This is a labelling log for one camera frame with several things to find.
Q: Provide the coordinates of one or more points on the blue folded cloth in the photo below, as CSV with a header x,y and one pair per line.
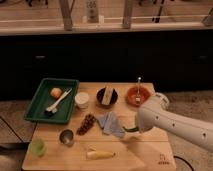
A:
x,y
110,125

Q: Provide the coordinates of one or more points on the orange fruit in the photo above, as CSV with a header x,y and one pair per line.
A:
x,y
56,92

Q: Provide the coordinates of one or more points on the metal spoon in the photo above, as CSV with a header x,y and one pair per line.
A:
x,y
138,97

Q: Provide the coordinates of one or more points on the orange bowl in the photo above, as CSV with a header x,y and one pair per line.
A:
x,y
131,93

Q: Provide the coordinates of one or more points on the brown textured piece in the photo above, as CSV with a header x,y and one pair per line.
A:
x,y
86,124

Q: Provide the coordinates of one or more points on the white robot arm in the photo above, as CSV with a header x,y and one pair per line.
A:
x,y
153,113

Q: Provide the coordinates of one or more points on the white round container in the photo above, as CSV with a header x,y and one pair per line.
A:
x,y
82,100

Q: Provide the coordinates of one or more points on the beige block in bowl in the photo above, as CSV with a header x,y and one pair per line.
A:
x,y
107,95

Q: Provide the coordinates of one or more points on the black bowl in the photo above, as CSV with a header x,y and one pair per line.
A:
x,y
100,94

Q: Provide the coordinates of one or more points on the green plastic cup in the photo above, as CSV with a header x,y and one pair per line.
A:
x,y
37,147

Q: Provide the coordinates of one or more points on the small metal cup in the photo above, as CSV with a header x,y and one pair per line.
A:
x,y
67,137

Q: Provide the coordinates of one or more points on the green plastic tray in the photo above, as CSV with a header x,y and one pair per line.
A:
x,y
43,99

